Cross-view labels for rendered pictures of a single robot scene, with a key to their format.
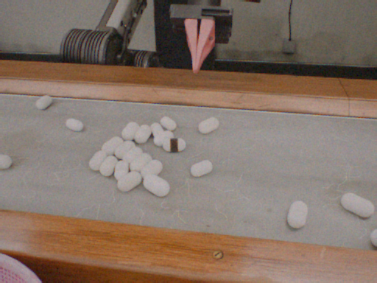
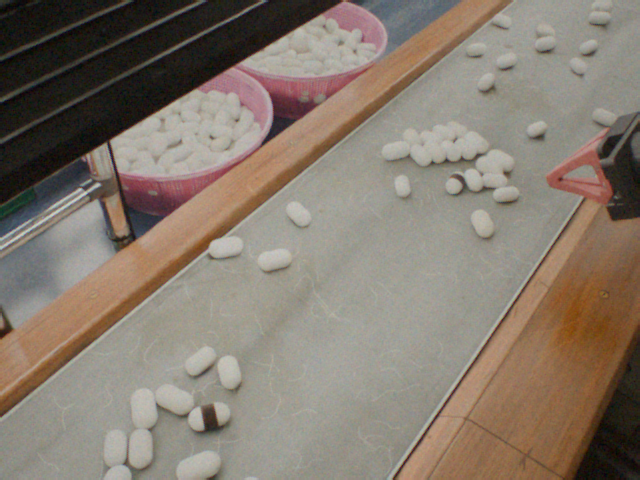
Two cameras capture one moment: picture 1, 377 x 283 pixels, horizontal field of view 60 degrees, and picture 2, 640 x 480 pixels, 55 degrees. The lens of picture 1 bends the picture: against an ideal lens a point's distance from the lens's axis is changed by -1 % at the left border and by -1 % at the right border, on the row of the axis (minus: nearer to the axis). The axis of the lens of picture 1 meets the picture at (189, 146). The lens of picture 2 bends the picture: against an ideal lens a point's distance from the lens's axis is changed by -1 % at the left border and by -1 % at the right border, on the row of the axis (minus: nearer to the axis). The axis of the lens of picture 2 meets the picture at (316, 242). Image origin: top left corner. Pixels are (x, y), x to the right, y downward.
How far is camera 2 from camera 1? 0.80 m
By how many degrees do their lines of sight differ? 81
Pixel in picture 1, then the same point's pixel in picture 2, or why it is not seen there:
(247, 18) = not seen: outside the picture
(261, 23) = not seen: outside the picture
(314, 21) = not seen: outside the picture
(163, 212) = (366, 153)
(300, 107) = (489, 353)
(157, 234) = (331, 124)
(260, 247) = (280, 162)
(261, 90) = (548, 311)
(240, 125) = (479, 265)
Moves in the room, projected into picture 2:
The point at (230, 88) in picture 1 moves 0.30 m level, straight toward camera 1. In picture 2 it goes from (567, 275) to (332, 161)
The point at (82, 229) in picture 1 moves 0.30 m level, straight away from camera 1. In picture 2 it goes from (362, 97) to (578, 107)
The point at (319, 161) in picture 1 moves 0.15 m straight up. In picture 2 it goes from (360, 294) to (372, 184)
